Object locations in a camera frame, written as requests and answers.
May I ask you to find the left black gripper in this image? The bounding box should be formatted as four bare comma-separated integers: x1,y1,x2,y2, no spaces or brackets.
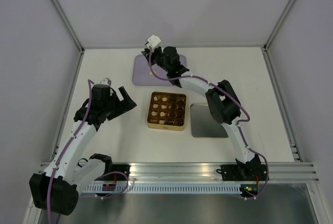
103,87,136,121

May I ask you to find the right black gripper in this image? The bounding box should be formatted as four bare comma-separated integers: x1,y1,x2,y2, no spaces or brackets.
142,46,170,73

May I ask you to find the gold chocolate box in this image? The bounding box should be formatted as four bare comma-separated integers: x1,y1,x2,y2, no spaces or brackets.
147,91,187,131

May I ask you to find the silver tin lid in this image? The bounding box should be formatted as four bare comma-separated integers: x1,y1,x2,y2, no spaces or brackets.
190,104,228,138

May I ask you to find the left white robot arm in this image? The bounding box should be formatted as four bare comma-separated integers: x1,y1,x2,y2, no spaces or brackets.
29,81,137,216

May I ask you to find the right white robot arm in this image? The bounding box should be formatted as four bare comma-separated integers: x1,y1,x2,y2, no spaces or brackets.
142,46,268,180

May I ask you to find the purple plastic tray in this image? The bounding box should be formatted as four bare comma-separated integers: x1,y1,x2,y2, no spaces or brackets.
132,55,187,86

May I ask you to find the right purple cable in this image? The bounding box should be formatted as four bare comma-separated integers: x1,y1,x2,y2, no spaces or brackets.
148,47,270,183

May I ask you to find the purple cable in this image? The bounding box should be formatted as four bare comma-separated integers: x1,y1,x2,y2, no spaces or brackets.
148,47,270,183
46,78,131,223

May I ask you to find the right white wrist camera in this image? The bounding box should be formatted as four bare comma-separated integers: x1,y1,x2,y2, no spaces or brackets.
145,34,161,51

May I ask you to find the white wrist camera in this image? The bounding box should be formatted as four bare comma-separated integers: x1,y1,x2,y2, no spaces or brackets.
100,78,111,86
145,34,161,51

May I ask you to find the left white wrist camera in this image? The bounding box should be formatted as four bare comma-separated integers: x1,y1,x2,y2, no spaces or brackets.
100,78,111,86

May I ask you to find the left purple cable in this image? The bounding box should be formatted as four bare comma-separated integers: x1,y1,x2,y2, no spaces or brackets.
46,78,131,223

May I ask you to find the aluminium mounting rail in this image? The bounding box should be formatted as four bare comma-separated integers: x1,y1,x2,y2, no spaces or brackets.
35,162,320,183

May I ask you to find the white slotted cable duct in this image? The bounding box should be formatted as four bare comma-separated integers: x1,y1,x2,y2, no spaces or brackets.
83,182,241,194

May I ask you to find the left aluminium frame post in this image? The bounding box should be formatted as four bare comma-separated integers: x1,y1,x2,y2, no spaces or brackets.
50,0,84,54

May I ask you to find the aluminium frame post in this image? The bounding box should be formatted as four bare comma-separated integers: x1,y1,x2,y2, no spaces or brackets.
50,0,84,54
263,0,297,52

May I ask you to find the right aluminium frame post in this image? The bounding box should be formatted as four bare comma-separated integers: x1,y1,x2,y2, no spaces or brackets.
263,0,297,52

